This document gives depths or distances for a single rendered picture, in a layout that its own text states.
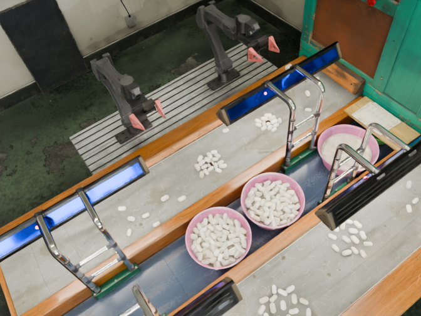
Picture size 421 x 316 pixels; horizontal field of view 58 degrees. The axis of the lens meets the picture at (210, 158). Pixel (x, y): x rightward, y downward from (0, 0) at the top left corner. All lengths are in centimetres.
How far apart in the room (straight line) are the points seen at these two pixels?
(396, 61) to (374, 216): 68
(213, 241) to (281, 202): 34
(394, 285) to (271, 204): 54
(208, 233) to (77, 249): 55
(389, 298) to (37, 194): 230
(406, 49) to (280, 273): 104
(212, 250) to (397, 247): 71
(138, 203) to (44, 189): 133
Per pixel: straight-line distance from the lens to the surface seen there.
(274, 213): 161
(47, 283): 170
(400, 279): 157
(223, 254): 155
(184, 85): 224
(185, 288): 159
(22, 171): 313
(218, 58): 210
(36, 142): 326
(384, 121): 194
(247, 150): 179
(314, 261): 155
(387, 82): 194
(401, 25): 177
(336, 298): 152
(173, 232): 161
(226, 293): 112
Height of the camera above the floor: 217
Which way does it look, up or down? 53 degrees down
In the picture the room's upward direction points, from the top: 9 degrees counter-clockwise
